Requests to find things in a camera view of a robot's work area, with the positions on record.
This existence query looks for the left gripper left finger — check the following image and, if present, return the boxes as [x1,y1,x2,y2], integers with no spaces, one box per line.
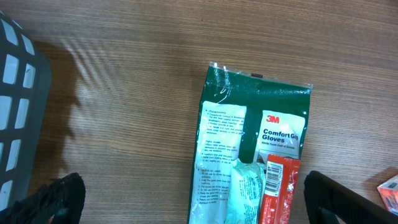
[1,172,86,224]

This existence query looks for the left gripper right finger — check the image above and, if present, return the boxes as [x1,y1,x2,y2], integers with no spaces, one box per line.
[304,170,397,224]

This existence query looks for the small red patterned box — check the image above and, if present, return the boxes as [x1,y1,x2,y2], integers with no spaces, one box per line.
[377,175,398,215]

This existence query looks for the red snack stick packet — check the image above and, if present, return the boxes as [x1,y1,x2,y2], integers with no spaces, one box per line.
[259,155,300,224]

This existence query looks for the light green wipes sachet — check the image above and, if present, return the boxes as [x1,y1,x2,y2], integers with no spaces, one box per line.
[224,159,265,224]

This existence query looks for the green 3M gloves package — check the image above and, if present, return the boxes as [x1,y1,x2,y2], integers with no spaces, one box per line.
[187,62,313,223]

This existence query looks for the dark grey mesh basket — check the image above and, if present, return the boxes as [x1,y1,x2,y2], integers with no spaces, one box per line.
[1,13,52,210]

